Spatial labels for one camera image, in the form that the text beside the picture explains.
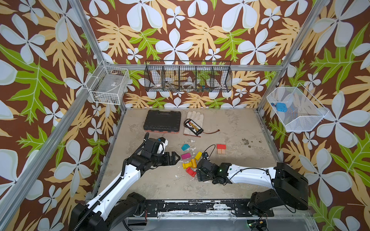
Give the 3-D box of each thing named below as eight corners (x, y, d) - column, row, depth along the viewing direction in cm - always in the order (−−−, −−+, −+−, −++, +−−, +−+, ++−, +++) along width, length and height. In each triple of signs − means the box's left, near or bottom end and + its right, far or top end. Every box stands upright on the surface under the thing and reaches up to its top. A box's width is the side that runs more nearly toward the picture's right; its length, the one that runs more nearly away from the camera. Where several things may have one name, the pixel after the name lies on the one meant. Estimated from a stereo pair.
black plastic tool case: (144, 134, 107) (142, 129, 102) (148, 114, 120) (147, 109, 115) (181, 134, 107) (180, 129, 102) (181, 114, 120) (181, 109, 115)
